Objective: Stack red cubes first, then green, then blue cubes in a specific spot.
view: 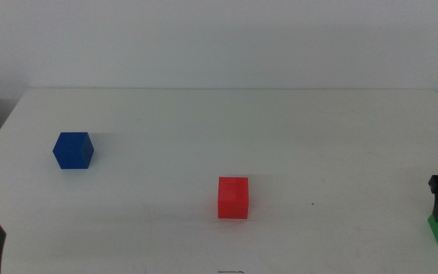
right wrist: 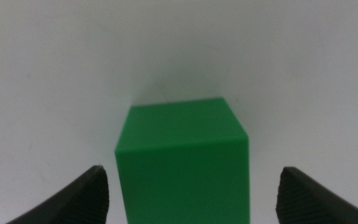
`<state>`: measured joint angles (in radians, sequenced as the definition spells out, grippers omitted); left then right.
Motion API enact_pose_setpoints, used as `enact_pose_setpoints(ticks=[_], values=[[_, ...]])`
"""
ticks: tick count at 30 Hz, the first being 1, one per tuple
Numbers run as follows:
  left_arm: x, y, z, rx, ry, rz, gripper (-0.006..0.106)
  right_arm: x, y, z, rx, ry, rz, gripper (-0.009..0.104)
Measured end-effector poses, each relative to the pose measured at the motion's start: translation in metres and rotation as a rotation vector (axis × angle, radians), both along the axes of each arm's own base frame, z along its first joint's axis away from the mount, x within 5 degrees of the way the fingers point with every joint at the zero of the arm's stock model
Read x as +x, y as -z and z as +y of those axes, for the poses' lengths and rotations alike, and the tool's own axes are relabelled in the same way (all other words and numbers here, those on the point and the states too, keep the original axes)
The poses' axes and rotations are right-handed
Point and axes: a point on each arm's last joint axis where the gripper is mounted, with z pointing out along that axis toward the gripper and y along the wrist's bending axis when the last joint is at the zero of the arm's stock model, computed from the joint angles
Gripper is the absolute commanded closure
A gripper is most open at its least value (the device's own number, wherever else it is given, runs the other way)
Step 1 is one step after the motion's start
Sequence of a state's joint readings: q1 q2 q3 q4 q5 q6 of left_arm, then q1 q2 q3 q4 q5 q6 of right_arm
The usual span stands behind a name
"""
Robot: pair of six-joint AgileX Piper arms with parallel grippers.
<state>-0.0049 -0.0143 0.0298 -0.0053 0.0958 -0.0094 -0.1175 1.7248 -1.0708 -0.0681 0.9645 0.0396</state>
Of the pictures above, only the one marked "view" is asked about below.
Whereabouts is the red cube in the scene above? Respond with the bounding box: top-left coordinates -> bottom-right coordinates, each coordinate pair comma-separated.
217,176 -> 250,220

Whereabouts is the blue cube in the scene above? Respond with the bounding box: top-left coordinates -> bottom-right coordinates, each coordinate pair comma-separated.
52,132 -> 95,170

